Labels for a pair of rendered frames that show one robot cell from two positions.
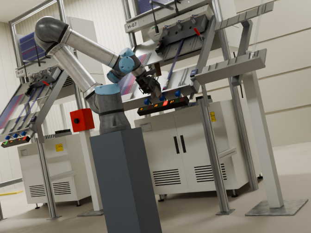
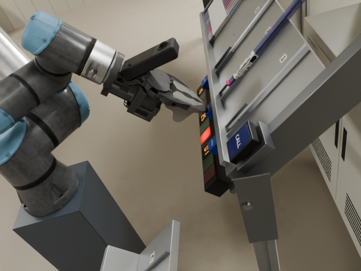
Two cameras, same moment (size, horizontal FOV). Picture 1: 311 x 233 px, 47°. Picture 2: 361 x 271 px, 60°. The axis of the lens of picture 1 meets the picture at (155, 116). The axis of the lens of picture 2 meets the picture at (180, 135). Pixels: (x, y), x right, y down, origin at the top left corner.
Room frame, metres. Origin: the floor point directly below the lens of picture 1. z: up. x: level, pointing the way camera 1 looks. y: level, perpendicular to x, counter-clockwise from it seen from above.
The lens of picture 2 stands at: (1.81, -0.52, 1.09)
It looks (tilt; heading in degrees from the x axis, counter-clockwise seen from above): 39 degrees down; 69
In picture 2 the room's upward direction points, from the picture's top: 20 degrees counter-clockwise
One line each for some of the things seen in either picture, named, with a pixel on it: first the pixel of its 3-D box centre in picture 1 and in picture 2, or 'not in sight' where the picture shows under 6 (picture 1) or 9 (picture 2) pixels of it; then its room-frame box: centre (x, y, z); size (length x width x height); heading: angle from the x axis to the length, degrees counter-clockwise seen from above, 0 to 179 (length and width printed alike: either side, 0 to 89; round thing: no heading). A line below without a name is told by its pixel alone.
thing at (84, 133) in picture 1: (90, 160); not in sight; (2.71, 0.55, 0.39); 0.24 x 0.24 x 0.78; 56
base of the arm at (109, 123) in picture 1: (113, 121); (42, 180); (1.69, 0.20, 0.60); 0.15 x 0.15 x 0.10
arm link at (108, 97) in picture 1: (108, 97); (16, 146); (1.69, 0.20, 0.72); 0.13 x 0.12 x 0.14; 22
